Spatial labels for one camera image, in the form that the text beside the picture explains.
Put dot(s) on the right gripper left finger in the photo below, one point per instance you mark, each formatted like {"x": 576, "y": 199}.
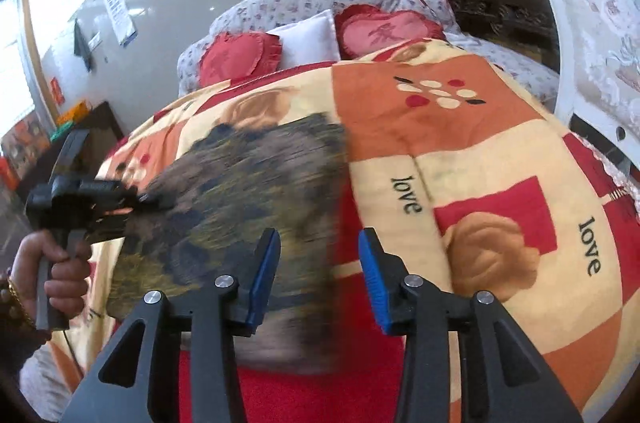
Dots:
{"x": 136, "y": 376}

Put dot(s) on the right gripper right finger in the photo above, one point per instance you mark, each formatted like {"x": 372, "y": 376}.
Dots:
{"x": 503, "y": 376}

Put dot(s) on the dark floral patterned shirt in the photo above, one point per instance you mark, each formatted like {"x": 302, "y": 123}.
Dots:
{"x": 227, "y": 189}

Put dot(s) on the person's left hand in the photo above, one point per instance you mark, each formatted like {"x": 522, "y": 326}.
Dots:
{"x": 67, "y": 284}

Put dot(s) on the dark wooden nightstand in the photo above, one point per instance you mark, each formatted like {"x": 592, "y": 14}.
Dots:
{"x": 83, "y": 147}

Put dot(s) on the orange red patchwork blanket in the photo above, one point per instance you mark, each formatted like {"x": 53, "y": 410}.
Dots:
{"x": 465, "y": 176}

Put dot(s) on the left red heart pillow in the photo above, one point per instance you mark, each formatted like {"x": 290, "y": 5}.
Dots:
{"x": 238, "y": 57}

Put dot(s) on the red heart pillow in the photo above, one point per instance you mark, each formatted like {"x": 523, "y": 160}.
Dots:
{"x": 238, "y": 57}
{"x": 363, "y": 29}

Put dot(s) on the white square pillow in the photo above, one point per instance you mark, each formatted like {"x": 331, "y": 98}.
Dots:
{"x": 308, "y": 41}

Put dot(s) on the floral padded headboard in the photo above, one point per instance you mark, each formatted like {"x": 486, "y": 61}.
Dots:
{"x": 265, "y": 15}

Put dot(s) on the right red heart pillow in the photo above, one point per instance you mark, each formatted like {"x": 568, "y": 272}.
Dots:
{"x": 363, "y": 29}

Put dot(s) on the white ornate upholstered chair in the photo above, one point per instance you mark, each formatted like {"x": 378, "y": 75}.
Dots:
{"x": 599, "y": 68}

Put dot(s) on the dark cloth hanging on wall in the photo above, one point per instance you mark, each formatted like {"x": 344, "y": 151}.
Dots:
{"x": 81, "y": 48}

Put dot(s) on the wall calendar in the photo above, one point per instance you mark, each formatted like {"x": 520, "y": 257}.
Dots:
{"x": 122, "y": 25}

